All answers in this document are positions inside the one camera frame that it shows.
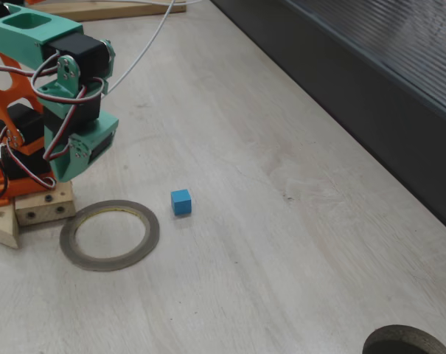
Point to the ribbed translucent desk partition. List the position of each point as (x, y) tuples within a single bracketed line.
[(355, 92)]

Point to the triangular wooden wedge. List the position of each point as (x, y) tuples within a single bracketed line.
[(1, 228)]

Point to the blue cube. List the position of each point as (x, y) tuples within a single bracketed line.
[(181, 203)]

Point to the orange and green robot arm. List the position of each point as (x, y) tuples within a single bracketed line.
[(64, 31)]

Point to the wooden block with screw holes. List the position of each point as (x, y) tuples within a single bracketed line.
[(42, 206)]

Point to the light wooden plank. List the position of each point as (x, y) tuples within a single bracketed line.
[(108, 13)]

